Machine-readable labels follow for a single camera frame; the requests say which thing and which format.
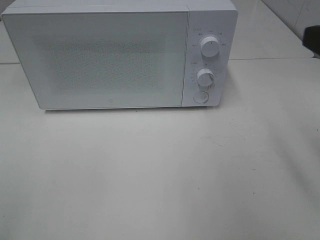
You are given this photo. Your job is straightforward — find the round door release button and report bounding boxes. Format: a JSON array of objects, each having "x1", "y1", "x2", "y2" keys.
[{"x1": 193, "y1": 91, "x2": 209, "y2": 104}]

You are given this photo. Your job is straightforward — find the white microwave knob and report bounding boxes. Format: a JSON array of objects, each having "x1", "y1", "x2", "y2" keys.
[
  {"x1": 196, "y1": 68, "x2": 215, "y2": 87},
  {"x1": 200, "y1": 35, "x2": 221, "y2": 58}
]

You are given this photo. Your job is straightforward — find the white microwave door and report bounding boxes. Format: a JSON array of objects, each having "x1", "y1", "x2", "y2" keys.
[{"x1": 3, "y1": 12, "x2": 189, "y2": 110}]

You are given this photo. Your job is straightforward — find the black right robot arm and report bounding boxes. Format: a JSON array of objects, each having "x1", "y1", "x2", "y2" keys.
[{"x1": 302, "y1": 25, "x2": 320, "y2": 59}]

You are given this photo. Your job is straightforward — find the white microwave oven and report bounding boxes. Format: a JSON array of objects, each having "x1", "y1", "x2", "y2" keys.
[{"x1": 1, "y1": 0, "x2": 238, "y2": 109}]

